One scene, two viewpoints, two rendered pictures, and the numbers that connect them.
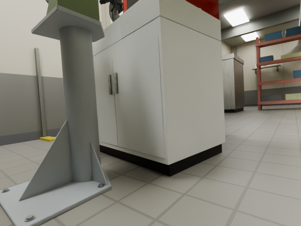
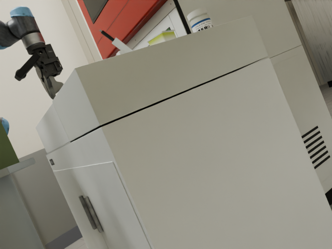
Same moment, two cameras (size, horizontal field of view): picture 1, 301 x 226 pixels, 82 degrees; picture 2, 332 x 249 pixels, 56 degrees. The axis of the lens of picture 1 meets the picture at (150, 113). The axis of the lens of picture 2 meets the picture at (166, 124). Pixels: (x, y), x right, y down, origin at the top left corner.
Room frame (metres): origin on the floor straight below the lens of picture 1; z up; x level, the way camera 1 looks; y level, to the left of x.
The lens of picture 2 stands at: (0.18, -0.36, 0.80)
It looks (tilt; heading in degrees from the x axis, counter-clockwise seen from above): 3 degrees down; 12
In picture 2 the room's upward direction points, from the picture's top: 23 degrees counter-clockwise
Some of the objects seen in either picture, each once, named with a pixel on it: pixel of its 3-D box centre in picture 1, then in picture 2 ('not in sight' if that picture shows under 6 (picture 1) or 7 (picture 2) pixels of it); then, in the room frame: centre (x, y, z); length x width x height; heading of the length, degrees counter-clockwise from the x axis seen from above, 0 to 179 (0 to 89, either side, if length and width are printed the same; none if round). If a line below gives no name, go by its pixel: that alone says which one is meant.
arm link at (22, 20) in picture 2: not in sight; (24, 23); (1.28, 0.21, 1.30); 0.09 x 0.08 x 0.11; 83
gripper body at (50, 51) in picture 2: (115, 2); (45, 62); (1.28, 0.20, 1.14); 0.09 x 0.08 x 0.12; 131
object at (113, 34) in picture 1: (106, 42); (60, 129); (1.36, 0.30, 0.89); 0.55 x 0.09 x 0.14; 41
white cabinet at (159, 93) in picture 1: (148, 102); (172, 206); (1.42, 0.01, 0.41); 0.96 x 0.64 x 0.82; 41
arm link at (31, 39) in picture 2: not in sight; (34, 43); (1.28, 0.21, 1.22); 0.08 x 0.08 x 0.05
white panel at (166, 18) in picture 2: not in sight; (150, 69); (1.84, -0.05, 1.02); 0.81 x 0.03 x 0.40; 41
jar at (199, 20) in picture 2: not in sight; (201, 24); (1.30, -0.38, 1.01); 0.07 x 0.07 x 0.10
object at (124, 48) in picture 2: not in sight; (125, 55); (1.29, -0.09, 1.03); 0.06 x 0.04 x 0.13; 131
